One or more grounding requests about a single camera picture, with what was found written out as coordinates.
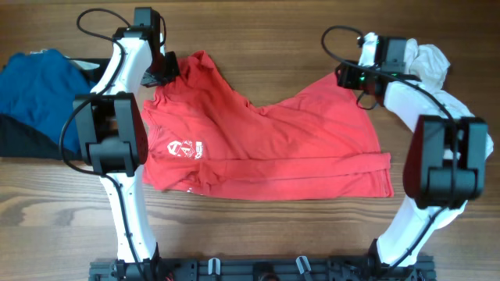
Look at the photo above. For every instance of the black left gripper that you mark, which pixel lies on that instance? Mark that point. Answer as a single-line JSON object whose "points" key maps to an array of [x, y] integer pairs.
{"points": [[172, 69]]}

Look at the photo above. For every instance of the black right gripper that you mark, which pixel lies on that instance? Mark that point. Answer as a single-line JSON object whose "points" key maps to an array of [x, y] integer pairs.
{"points": [[346, 76]]}

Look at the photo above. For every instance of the red t-shirt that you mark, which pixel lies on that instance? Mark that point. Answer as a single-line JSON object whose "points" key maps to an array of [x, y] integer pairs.
{"points": [[205, 138]]}

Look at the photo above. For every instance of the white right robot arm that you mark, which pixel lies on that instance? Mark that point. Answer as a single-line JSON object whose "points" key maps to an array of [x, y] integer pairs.
{"points": [[444, 168]]}

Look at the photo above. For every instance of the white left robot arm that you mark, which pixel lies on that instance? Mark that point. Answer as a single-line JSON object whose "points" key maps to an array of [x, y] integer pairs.
{"points": [[114, 143]]}

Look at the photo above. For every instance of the white crumpled shirt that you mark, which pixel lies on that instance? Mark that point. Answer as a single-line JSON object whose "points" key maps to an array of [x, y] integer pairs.
{"points": [[429, 64]]}

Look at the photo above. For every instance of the white folded cloth under blue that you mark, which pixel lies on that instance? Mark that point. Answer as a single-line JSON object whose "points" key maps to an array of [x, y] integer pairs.
{"points": [[82, 65]]}

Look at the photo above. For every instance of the blue folded shirt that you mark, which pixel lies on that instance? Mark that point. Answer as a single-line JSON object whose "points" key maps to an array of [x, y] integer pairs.
{"points": [[38, 90]]}

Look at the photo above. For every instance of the black folded shirt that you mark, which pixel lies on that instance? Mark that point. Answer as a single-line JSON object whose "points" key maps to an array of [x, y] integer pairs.
{"points": [[19, 140]]}

